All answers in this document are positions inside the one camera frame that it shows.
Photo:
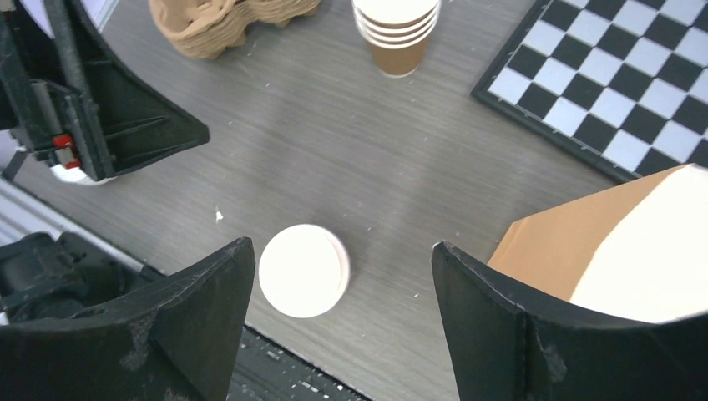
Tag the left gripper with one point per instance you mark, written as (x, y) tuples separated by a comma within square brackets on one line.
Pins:
[(69, 100)]

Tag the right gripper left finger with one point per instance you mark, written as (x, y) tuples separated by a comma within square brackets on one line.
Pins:
[(170, 337)]

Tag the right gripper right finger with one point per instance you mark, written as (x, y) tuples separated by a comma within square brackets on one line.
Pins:
[(510, 341)]

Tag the white plastic cup lid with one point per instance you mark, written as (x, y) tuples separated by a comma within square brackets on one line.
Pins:
[(304, 271)]

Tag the brown paper bag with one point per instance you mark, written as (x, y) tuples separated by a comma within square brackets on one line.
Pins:
[(637, 250)]

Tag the stack of white lids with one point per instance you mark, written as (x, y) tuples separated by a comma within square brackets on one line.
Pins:
[(76, 176)]

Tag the brown pulp cup carrier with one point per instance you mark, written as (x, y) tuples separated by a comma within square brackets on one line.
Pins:
[(205, 29)]

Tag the stack of paper cups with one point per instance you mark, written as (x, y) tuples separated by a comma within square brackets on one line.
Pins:
[(396, 32)]

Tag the black white checkerboard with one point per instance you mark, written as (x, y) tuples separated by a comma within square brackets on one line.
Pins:
[(620, 85)]

